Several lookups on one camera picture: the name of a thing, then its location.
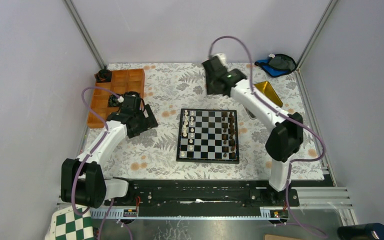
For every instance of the dark rolled cloth in tray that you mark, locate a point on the dark rolled cloth in tray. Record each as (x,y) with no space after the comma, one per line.
(113,101)

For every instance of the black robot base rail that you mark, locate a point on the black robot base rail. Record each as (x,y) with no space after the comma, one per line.
(203,198)

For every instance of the black white chess board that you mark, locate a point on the black white chess board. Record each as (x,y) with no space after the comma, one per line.
(207,141)

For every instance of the green white rolled chess mat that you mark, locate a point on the green white rolled chess mat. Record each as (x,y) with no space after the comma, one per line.
(66,225)

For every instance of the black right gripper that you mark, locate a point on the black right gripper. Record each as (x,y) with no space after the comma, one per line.
(209,90)

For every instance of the orange wooden divided tray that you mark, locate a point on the orange wooden divided tray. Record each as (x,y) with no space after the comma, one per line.
(128,80)

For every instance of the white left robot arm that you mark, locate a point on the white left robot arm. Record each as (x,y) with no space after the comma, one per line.
(82,179)

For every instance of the dark rolled cloth corner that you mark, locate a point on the dark rolled cloth corner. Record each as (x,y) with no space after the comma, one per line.
(103,76)

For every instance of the dark chess pieces row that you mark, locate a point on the dark chess pieces row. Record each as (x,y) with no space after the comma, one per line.
(228,135)

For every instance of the dark cylinder bottle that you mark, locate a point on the dark cylinder bottle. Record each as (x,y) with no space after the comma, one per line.
(368,231)

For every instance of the gold metal tin box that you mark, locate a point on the gold metal tin box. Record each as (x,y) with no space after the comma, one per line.
(267,89)

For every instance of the floral white table mat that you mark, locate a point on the floral white table mat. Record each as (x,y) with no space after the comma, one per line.
(168,88)

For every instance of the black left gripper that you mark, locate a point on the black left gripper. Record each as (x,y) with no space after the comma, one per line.
(149,122)

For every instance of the blue black cloth bundle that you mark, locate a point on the blue black cloth bundle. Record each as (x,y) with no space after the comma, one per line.
(277,65)

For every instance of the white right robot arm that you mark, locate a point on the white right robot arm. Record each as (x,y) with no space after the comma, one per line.
(285,130)

